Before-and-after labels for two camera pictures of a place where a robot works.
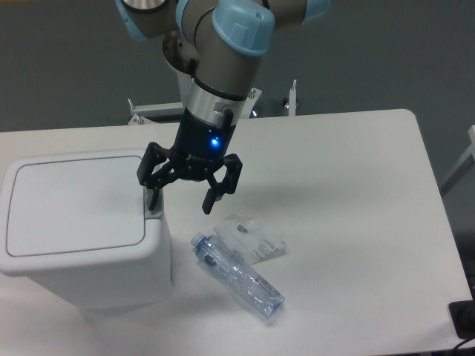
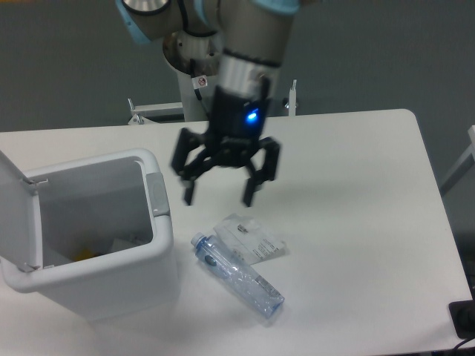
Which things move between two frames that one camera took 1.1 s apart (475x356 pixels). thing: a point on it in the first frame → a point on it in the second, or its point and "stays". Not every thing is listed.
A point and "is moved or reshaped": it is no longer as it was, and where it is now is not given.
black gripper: [199, 144] → [236, 126]
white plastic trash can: [79, 223] is moved or reshaped
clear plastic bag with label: [249, 239] stays
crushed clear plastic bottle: [260, 297] stays
